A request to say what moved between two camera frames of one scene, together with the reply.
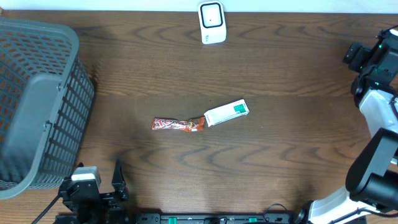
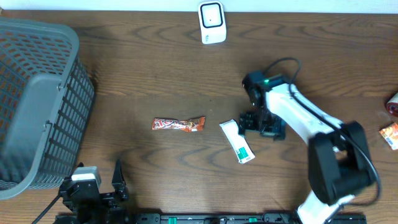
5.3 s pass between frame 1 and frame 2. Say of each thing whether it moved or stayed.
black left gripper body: stayed
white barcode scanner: stayed
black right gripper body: moved
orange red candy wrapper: stayed
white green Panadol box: moved
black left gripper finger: stayed
